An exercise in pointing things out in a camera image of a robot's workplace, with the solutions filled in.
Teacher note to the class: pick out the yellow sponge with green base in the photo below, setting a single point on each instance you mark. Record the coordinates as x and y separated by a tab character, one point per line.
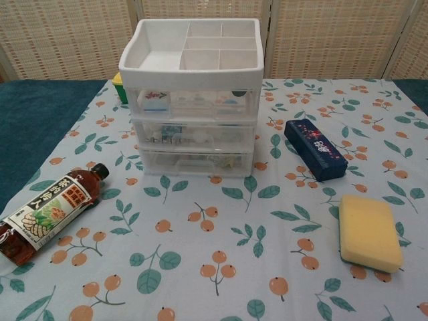
369	230

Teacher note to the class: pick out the small white card pack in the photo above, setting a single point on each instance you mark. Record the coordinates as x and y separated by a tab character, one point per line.
154	100

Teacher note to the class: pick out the clear plastic drawer with clips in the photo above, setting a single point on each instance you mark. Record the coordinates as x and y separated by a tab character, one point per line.
227	133

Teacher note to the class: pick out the green container with yellow lid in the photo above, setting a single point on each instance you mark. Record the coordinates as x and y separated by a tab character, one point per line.
120	88

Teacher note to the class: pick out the floral fruit print tablecloth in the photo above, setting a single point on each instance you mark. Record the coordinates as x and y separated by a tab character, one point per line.
214	240

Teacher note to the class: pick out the white plastic drawer organizer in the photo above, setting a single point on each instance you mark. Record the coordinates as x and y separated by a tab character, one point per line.
200	75

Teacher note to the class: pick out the teal table cover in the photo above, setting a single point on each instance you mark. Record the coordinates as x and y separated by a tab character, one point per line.
40	113

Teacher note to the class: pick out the dark blue floral box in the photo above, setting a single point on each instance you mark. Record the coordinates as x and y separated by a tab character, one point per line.
316	150

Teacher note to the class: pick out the clear plastic drawer with trinkets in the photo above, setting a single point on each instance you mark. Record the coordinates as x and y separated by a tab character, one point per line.
160	164

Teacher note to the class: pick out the brown tea bottle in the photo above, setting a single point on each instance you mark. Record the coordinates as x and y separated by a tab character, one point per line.
50	214

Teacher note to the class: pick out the clear plastic drawer with tile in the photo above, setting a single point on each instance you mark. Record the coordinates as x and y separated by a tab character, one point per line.
194	103

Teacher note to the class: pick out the bamboo folding screen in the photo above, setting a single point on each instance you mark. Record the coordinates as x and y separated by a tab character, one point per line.
67	40

